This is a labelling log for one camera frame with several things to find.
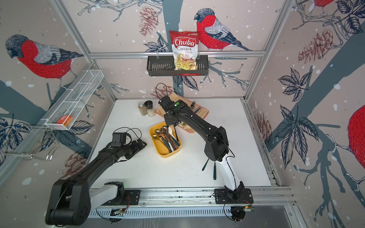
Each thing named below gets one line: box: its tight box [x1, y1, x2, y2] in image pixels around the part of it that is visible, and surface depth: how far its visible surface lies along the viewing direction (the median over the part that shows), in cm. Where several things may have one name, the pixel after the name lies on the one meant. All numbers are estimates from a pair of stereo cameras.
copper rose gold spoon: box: [154, 128, 173, 152], surface depth 100 cm
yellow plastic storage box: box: [149, 121, 183, 158], surface depth 96 cm
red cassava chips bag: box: [169, 30, 200, 71], surface depth 85 cm
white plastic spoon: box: [167, 126, 174, 152], surface depth 99 cm
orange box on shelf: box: [56, 114, 73, 126], surface depth 67 cm
